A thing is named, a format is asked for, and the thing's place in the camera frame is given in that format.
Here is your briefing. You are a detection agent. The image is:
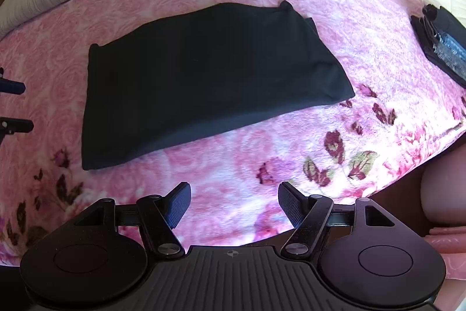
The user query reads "black t-shirt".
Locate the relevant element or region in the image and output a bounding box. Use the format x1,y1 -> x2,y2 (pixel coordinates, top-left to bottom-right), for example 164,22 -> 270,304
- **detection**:
81,1 -> 355,171

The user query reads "pink rose blanket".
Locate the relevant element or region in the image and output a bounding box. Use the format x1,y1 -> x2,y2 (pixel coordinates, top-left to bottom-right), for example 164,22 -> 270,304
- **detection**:
1,0 -> 465,266

